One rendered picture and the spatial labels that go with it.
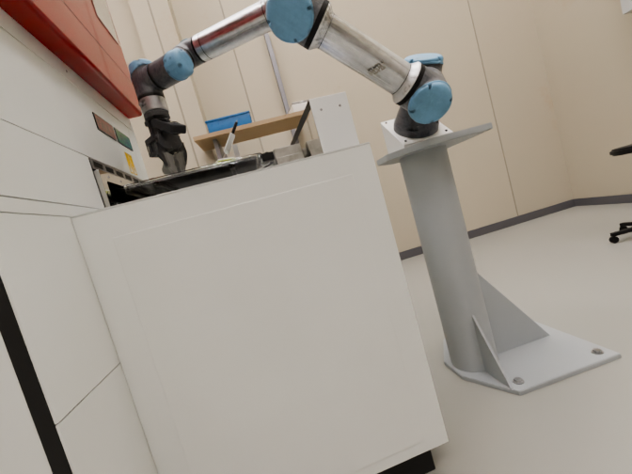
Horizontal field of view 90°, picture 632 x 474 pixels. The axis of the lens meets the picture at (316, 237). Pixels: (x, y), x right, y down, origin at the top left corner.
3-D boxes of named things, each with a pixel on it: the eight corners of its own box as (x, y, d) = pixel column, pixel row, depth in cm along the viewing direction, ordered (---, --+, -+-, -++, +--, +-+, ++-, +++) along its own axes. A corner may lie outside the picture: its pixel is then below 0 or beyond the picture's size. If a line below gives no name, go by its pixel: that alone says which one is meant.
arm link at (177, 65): (186, 39, 92) (159, 55, 96) (169, 51, 84) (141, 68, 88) (203, 66, 97) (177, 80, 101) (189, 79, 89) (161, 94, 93)
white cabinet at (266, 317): (198, 595, 66) (69, 218, 60) (232, 380, 161) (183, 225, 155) (463, 470, 77) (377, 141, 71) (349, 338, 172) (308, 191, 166)
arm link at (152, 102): (169, 97, 96) (142, 93, 90) (174, 111, 96) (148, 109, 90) (158, 107, 101) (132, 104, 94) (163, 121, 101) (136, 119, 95)
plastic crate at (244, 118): (255, 133, 269) (251, 119, 269) (253, 124, 245) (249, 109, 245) (214, 143, 266) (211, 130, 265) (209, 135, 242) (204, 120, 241)
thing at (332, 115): (324, 157, 75) (308, 99, 74) (295, 187, 129) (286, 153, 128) (361, 148, 77) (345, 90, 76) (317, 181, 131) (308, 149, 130)
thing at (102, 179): (103, 209, 76) (90, 170, 75) (159, 216, 119) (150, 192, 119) (111, 207, 76) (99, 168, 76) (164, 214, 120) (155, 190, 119)
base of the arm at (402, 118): (420, 114, 117) (424, 86, 110) (448, 130, 107) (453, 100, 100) (385, 125, 114) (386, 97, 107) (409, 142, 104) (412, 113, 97)
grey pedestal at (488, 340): (516, 317, 143) (473, 138, 137) (622, 357, 99) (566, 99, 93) (412, 353, 137) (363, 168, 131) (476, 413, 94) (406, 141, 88)
